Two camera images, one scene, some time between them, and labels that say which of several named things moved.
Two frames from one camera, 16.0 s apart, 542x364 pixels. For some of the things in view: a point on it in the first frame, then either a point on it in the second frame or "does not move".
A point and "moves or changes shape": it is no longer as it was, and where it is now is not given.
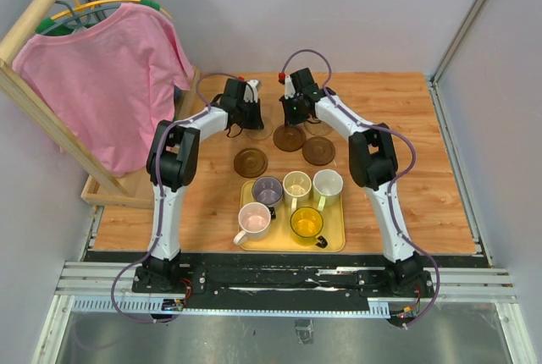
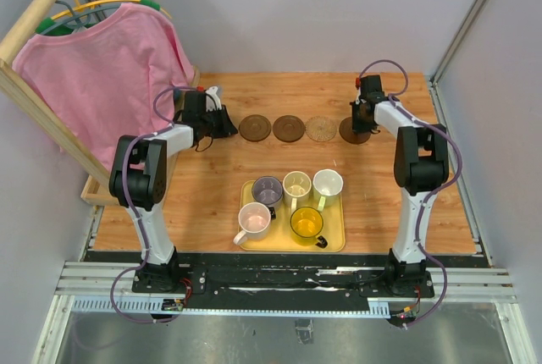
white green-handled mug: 327,185 does not move
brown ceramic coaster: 289,139 moves or changes shape
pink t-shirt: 108,85 does not move
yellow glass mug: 306,224 does not move
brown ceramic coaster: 251,162 → 254,128
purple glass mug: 267,190 does not move
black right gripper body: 294,113 → 360,124
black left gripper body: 249,115 → 216,124
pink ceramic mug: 254,220 does not move
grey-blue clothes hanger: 79,20 does not move
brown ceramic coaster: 318,151 moves or changes shape
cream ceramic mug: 296,187 does not move
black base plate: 283,281 does not move
